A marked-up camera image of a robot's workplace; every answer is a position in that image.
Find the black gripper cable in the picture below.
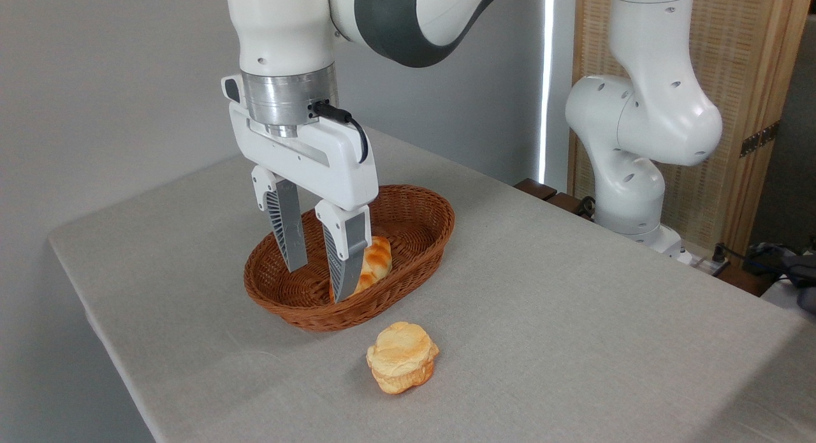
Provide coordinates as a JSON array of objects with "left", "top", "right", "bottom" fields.
[{"left": 310, "top": 100, "right": 370, "bottom": 164}]

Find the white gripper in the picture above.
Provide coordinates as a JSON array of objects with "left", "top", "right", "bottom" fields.
[{"left": 221, "top": 75, "right": 379, "bottom": 304}]

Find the dark grey bag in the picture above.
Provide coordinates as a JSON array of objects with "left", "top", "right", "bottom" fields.
[{"left": 743, "top": 239, "right": 816, "bottom": 314}]

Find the muffin-shaped golden bread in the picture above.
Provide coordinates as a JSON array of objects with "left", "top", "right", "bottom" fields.
[{"left": 366, "top": 322, "right": 441, "bottom": 395}]

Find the black power cable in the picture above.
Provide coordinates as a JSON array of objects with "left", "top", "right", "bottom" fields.
[{"left": 719, "top": 244, "right": 791, "bottom": 275}]

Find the grey tablecloth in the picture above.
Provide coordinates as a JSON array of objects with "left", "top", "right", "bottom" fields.
[{"left": 48, "top": 126, "right": 816, "bottom": 443}]

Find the dark brown wooden block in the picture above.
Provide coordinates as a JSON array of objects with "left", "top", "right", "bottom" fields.
[
  {"left": 514, "top": 178, "right": 558, "bottom": 201},
  {"left": 547, "top": 192, "right": 588, "bottom": 218}
]

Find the brown wicker basket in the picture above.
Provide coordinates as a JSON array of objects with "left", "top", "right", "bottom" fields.
[{"left": 244, "top": 184, "right": 456, "bottom": 333}]

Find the wooden woven screen panel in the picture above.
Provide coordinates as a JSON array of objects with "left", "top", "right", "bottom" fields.
[{"left": 567, "top": 0, "right": 816, "bottom": 259}]

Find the metal hinge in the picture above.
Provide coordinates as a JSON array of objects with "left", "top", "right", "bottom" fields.
[{"left": 739, "top": 121, "right": 780, "bottom": 158}]

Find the white power strip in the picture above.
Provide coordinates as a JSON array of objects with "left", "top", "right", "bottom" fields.
[{"left": 676, "top": 242, "right": 731, "bottom": 278}]

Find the long golden bread roll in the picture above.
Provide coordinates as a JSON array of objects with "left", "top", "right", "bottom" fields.
[{"left": 329, "top": 235, "right": 393, "bottom": 301}]

